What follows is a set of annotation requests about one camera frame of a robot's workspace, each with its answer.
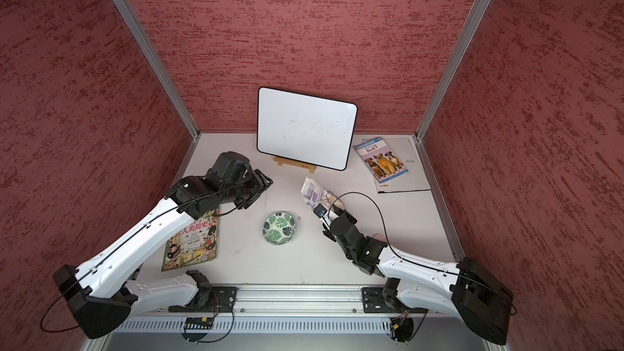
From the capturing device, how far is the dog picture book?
1051 mm

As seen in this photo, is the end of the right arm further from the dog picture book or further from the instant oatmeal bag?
the dog picture book

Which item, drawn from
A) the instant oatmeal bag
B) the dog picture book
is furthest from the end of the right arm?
the dog picture book
